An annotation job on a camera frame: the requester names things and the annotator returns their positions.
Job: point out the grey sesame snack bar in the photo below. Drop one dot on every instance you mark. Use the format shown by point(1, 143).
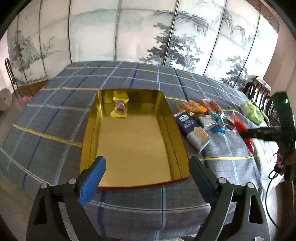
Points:
point(206, 122)

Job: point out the painted folding screen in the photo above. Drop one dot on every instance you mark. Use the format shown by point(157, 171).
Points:
point(227, 41)

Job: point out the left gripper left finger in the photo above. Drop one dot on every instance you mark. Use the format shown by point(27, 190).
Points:
point(46, 222)

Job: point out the navy cracker packet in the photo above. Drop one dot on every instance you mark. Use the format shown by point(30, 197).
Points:
point(194, 133)

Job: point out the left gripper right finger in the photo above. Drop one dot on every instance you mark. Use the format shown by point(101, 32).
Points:
point(236, 211)

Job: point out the orange-red clear snack bag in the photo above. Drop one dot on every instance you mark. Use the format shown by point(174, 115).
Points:
point(206, 105)

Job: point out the clear nougat snack pack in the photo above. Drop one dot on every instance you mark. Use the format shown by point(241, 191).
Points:
point(229, 121)

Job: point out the yellow candy packet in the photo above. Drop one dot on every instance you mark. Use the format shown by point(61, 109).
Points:
point(121, 99)

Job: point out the round millstone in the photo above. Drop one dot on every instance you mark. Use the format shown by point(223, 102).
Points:
point(5, 99)

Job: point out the dark wooden chair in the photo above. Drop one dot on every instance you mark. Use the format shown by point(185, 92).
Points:
point(258, 91)

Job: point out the red Chinese snack pack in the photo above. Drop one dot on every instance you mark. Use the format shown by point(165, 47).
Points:
point(240, 127)

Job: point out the orange snack packet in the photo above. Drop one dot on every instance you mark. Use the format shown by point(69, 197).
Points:
point(192, 108)

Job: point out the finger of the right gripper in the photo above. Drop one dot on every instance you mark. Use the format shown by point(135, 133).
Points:
point(264, 133)

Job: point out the clear peanut snack bag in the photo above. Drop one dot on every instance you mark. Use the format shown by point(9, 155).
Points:
point(216, 107)

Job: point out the red gold toffee tin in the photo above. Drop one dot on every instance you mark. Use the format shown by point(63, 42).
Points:
point(144, 149)

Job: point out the blue snack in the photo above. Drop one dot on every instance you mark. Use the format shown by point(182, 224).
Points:
point(218, 119)
point(218, 130)

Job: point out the green tissue pack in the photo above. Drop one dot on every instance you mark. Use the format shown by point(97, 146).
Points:
point(252, 112)

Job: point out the plaid blue tablecloth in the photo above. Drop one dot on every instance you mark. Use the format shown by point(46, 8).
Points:
point(136, 200)

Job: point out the person right hand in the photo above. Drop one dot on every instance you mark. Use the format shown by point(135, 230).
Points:
point(281, 159)

